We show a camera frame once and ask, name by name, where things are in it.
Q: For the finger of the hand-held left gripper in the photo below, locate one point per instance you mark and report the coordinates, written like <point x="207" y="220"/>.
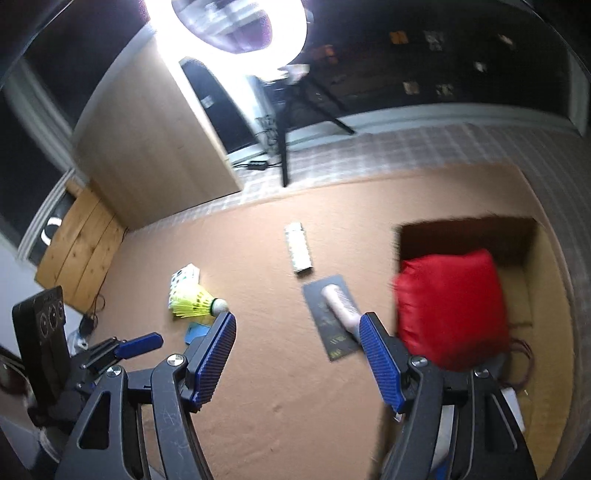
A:
<point x="138" y="345"/>

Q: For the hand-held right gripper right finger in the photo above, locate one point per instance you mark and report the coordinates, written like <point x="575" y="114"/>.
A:
<point x="381" y="364"/>

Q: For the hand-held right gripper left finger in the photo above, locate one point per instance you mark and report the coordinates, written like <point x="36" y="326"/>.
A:
<point x="217" y="355"/>

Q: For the blue phone stand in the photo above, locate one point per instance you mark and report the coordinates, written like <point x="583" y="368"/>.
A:
<point x="198" y="332"/>

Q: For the yellow shuttlecock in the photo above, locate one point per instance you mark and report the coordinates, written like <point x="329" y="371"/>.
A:
<point x="194" y="304"/>

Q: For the dark card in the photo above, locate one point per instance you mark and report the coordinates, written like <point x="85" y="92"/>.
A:
<point x="323" y="332"/>

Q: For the pink bottle with grey cap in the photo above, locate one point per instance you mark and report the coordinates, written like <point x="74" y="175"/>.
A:
<point x="339" y="304"/>

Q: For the white patterned tissue pack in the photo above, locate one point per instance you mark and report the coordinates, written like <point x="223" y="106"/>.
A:
<point x="182" y="279"/>

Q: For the red snack bag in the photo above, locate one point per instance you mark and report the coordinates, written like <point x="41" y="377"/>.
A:
<point x="448" y="314"/>

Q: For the white patterned lighter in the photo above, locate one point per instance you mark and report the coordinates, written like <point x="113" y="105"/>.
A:
<point x="298" y="247"/>

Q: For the white rectangular box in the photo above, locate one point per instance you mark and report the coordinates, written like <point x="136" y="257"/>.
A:
<point x="515" y="406"/>

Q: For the cardboard box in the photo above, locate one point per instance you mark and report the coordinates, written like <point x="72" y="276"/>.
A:
<point x="549" y="286"/>

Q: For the white socket strip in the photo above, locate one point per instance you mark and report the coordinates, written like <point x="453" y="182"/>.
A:
<point x="81" y="344"/>

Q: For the wooden plank panel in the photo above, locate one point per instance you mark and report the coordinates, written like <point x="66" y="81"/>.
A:
<point x="78" y="249"/>

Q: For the light wooden cabinet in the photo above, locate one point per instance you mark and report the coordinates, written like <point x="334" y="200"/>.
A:
<point x="157" y="152"/>

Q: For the black power strip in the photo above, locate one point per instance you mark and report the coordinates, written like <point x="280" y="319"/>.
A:
<point x="256" y="165"/>

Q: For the black tripod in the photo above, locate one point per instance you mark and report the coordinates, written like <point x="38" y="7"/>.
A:
<point x="282" y="138"/>

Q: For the black board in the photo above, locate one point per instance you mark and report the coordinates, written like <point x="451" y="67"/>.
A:
<point x="207" y="101"/>

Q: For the white appliance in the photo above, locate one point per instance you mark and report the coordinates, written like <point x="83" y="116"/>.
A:
<point x="265" y="106"/>

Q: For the large dark window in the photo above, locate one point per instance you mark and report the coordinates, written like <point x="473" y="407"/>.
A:
<point x="415" y="55"/>

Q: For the white window frame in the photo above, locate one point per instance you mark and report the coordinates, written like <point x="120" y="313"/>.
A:
<point x="44" y="217"/>

